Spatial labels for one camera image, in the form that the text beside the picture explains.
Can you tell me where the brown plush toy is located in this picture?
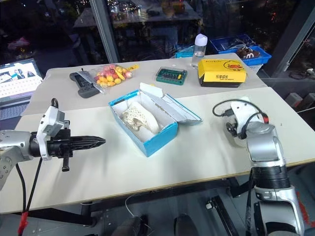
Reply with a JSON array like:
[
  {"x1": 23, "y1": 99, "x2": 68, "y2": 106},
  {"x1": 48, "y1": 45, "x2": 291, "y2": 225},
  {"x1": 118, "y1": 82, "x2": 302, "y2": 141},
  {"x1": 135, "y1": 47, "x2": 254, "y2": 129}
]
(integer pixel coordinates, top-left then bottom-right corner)
[{"x1": 236, "y1": 46, "x2": 261, "y2": 60}]

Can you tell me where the grey and black controller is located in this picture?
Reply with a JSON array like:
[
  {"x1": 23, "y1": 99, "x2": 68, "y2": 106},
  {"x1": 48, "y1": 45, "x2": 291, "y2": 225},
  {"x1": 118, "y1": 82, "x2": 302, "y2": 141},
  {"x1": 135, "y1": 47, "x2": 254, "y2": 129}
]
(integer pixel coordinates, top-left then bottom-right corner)
[{"x1": 69, "y1": 70, "x2": 104, "y2": 99}]

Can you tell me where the open laptop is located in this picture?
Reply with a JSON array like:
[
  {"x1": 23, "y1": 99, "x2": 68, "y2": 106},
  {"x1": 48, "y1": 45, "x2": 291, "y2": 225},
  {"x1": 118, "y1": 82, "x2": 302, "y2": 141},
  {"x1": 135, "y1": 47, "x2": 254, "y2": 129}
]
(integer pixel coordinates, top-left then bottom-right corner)
[{"x1": 0, "y1": 58, "x2": 44, "y2": 121}]

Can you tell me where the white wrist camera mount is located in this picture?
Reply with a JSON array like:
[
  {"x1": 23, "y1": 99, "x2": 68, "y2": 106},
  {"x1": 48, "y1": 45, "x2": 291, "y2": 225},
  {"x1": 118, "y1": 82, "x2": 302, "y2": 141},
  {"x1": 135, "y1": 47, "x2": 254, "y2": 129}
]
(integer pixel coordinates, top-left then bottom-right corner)
[
  {"x1": 225, "y1": 99, "x2": 268, "y2": 148},
  {"x1": 36, "y1": 105, "x2": 66, "y2": 161}
]

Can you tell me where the white plastic basket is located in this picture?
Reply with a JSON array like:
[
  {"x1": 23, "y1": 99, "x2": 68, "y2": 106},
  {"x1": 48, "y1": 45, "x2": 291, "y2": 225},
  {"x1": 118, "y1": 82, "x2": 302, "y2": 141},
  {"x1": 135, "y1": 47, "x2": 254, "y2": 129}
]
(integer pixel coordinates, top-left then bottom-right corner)
[{"x1": 245, "y1": 62, "x2": 264, "y2": 74}]

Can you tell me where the green screwdriver bit set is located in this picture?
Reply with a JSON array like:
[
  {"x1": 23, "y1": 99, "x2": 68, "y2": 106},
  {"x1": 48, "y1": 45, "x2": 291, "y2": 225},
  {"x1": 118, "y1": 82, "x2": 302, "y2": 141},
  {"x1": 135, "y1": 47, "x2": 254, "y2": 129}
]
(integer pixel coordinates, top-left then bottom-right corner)
[{"x1": 155, "y1": 66, "x2": 188, "y2": 86}]

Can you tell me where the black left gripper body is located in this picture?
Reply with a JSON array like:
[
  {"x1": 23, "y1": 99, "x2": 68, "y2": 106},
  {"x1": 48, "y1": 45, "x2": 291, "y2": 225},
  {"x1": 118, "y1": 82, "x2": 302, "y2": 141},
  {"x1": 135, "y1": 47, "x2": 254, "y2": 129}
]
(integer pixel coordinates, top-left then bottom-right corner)
[{"x1": 46, "y1": 119, "x2": 74, "y2": 172}]

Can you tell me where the yellow duck print box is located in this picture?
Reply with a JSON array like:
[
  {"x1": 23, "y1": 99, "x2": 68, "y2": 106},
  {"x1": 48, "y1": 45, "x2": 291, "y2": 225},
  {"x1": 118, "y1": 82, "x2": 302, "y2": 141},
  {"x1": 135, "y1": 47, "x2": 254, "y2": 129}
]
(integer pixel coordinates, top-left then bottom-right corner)
[{"x1": 197, "y1": 58, "x2": 248, "y2": 88}]

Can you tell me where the teal flat box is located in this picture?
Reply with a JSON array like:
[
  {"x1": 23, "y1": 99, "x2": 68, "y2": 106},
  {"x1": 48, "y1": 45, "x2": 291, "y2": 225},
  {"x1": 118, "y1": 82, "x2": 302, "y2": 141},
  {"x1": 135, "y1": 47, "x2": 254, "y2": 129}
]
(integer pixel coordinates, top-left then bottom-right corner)
[{"x1": 175, "y1": 45, "x2": 198, "y2": 59}]

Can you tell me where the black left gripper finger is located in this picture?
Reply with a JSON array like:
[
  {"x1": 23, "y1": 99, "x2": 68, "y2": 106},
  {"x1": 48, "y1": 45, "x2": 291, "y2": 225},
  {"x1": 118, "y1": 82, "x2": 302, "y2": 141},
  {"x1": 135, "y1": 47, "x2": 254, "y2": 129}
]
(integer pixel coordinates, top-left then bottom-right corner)
[
  {"x1": 70, "y1": 135, "x2": 107, "y2": 145},
  {"x1": 70, "y1": 143, "x2": 106, "y2": 151}
]

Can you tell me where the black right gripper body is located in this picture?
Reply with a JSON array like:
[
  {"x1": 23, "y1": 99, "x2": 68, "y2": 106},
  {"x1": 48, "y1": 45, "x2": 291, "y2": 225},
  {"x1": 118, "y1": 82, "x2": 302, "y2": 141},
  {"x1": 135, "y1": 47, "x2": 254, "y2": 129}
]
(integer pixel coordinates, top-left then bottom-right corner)
[{"x1": 226, "y1": 121, "x2": 239, "y2": 136}]

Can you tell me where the black table frame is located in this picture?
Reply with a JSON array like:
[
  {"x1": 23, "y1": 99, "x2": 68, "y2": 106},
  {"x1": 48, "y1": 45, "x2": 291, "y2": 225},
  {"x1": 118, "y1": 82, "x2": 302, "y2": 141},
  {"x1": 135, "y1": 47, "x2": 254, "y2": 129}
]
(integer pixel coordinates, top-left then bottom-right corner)
[{"x1": 29, "y1": 178, "x2": 249, "y2": 236}]

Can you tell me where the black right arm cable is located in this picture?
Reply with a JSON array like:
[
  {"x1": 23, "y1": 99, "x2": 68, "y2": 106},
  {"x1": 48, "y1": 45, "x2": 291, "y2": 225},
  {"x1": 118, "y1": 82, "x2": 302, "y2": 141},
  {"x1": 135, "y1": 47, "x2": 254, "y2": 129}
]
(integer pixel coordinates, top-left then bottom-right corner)
[{"x1": 212, "y1": 99, "x2": 269, "y2": 140}]

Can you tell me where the blue plastic basket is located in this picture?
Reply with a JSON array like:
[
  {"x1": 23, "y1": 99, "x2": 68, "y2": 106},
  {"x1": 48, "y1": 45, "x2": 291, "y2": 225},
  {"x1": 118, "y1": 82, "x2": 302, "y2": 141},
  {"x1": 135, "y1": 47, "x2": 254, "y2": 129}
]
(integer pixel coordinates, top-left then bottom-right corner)
[{"x1": 218, "y1": 45, "x2": 273, "y2": 67}]

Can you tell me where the blue cardboard shoebox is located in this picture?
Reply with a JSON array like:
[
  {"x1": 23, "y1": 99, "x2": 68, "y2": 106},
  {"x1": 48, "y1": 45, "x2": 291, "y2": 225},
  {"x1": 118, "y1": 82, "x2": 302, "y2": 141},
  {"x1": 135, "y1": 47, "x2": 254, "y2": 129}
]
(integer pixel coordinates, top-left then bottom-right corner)
[{"x1": 108, "y1": 82, "x2": 204, "y2": 157}]

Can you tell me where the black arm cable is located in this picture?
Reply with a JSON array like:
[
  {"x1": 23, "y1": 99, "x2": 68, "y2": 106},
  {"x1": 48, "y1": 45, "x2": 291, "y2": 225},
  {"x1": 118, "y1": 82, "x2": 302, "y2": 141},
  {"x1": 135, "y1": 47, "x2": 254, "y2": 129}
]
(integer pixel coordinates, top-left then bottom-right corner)
[
  {"x1": 15, "y1": 157, "x2": 44, "y2": 236},
  {"x1": 212, "y1": 99, "x2": 269, "y2": 140}
]

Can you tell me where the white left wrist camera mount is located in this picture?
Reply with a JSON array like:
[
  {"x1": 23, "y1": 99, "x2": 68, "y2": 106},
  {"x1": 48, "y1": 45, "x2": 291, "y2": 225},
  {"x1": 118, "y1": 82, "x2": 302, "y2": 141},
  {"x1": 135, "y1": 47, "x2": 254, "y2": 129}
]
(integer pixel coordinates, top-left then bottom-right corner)
[{"x1": 36, "y1": 105, "x2": 66, "y2": 161}]

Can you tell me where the thin white cable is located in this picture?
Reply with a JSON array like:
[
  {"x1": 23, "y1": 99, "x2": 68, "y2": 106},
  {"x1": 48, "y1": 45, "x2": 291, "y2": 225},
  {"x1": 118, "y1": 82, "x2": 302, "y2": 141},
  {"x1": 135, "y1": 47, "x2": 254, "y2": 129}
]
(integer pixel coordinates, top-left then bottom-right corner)
[{"x1": 125, "y1": 193, "x2": 139, "y2": 218}]

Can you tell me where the grey window frame post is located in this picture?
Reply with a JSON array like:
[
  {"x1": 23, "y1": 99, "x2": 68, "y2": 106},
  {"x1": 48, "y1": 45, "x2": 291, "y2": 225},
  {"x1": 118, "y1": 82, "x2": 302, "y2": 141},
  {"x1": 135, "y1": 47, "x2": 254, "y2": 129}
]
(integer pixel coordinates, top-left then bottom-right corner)
[{"x1": 89, "y1": 0, "x2": 122, "y2": 64}]

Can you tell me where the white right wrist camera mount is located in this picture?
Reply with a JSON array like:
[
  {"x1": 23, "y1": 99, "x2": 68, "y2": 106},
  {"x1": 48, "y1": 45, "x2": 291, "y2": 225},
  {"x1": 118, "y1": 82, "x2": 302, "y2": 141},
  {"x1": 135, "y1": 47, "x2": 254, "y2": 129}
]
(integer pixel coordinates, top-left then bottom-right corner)
[{"x1": 225, "y1": 99, "x2": 268, "y2": 148}]

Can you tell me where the dark blue plastic bin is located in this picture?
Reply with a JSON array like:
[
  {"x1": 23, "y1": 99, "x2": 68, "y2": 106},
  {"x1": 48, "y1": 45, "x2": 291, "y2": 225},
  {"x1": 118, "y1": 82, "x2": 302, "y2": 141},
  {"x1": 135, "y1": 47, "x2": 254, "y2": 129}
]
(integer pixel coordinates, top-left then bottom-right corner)
[{"x1": 210, "y1": 34, "x2": 257, "y2": 54}]

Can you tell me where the clear bag of colourful candies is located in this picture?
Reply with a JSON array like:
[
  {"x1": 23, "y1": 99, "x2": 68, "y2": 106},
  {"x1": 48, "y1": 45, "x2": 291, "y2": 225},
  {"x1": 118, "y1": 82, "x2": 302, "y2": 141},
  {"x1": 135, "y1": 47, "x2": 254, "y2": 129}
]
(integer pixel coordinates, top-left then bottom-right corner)
[{"x1": 89, "y1": 63, "x2": 140, "y2": 89}]

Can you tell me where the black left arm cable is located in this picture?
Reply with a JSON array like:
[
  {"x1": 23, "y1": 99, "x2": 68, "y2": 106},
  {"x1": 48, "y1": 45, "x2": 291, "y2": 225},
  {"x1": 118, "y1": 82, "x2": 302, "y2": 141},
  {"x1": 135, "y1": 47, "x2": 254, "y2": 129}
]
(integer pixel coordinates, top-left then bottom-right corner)
[{"x1": 15, "y1": 157, "x2": 44, "y2": 236}]

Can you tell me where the white knit shoe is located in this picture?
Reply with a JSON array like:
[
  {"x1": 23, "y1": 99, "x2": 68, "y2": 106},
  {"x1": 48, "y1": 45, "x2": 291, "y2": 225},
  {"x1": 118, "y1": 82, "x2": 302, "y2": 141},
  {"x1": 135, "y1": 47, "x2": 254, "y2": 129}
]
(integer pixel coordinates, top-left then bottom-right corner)
[{"x1": 120, "y1": 101, "x2": 160, "y2": 134}]

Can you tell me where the clear bottle with white cap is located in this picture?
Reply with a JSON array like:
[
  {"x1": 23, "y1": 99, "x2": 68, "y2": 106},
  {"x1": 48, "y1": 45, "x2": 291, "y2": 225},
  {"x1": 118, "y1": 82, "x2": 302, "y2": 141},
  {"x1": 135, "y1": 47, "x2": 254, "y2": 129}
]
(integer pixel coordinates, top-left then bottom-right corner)
[{"x1": 191, "y1": 33, "x2": 210, "y2": 70}]

